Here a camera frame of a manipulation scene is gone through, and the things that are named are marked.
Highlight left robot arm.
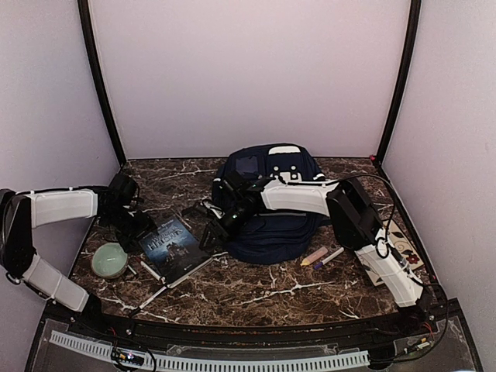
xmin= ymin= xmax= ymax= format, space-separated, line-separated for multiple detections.
xmin=1 ymin=174 xmax=156 ymax=338

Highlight black capped white marker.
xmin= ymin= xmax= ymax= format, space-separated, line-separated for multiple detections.
xmin=129 ymin=285 xmax=169 ymax=318

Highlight floral square ceramic plate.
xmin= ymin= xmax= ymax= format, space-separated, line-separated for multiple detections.
xmin=362 ymin=219 xmax=425 ymax=287

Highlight dark blue hardcover book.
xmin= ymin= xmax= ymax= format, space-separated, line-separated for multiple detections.
xmin=139 ymin=216 xmax=212 ymax=288

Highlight small green circuit board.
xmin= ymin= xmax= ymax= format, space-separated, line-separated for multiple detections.
xmin=111 ymin=348 xmax=144 ymax=364

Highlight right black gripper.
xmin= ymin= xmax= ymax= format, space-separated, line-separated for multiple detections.
xmin=201 ymin=201 xmax=257 ymax=250

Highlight white slotted cable duct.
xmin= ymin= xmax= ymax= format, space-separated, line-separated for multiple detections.
xmin=49 ymin=331 xmax=370 ymax=371

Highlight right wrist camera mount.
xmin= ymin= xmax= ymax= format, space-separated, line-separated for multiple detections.
xmin=181 ymin=199 xmax=224 ymax=219

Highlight black front rail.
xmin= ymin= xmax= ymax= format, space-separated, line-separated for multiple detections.
xmin=96 ymin=314 xmax=404 ymax=346

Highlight left black frame post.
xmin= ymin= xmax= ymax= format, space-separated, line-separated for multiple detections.
xmin=77 ymin=0 xmax=127 ymax=167

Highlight blue capped white marker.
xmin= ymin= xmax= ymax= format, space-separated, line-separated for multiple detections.
xmin=314 ymin=247 xmax=345 ymax=270

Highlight pink highlighter pen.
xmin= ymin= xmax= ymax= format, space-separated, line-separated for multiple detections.
xmin=301 ymin=246 xmax=328 ymax=267

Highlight red capped white marker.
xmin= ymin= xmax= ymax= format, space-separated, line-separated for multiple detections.
xmin=139 ymin=261 xmax=163 ymax=282

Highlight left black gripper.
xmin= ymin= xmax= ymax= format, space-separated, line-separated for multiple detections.
xmin=102 ymin=207 xmax=157 ymax=253

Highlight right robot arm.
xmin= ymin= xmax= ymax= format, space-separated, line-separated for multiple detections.
xmin=200 ymin=171 xmax=432 ymax=336

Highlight right black frame post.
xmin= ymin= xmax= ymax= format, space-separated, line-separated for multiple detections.
xmin=375 ymin=0 xmax=422 ymax=167

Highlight navy blue backpack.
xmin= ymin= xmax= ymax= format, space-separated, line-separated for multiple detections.
xmin=212 ymin=143 xmax=331 ymax=265

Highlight black frame post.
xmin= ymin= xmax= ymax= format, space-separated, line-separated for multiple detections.
xmin=77 ymin=0 xmax=127 ymax=167
xmin=375 ymin=0 xmax=422 ymax=167

